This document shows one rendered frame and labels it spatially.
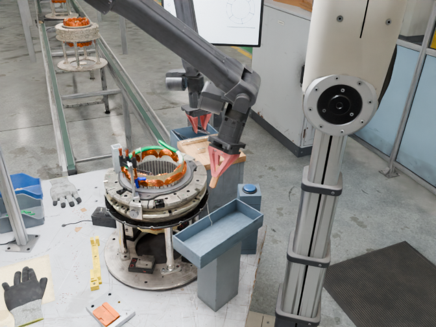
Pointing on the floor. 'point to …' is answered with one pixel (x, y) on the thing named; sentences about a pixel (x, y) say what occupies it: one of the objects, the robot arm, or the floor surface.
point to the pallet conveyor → (61, 133)
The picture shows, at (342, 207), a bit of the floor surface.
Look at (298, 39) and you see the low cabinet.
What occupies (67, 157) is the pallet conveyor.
